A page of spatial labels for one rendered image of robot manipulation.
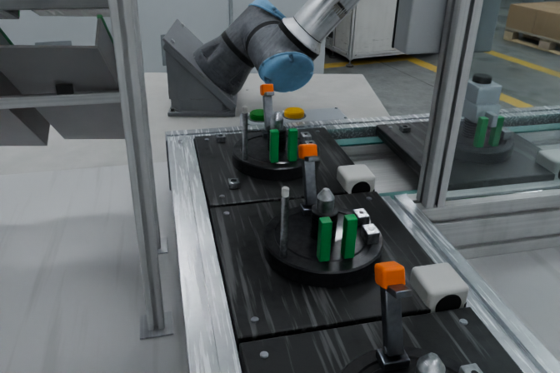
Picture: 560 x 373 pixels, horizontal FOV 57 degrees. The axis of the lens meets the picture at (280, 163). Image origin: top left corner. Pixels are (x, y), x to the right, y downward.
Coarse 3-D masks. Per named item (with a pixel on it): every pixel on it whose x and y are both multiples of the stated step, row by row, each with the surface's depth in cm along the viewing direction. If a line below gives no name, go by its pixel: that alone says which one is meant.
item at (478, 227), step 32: (352, 160) 96; (384, 160) 96; (384, 192) 85; (416, 192) 79; (544, 192) 77; (448, 224) 74; (480, 224) 75; (512, 224) 77; (544, 224) 79; (480, 256) 78
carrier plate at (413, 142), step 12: (384, 132) 94; (396, 132) 94; (408, 132) 94; (420, 132) 94; (396, 144) 90; (408, 144) 89; (420, 144) 89; (408, 156) 85; (420, 156) 85; (420, 168) 82
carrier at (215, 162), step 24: (216, 144) 87; (240, 144) 83; (264, 144) 83; (288, 144) 77; (336, 144) 88; (216, 168) 79; (240, 168) 78; (264, 168) 76; (288, 168) 76; (336, 168) 80; (360, 168) 76; (216, 192) 73; (240, 192) 73; (264, 192) 73; (336, 192) 73; (360, 192) 74
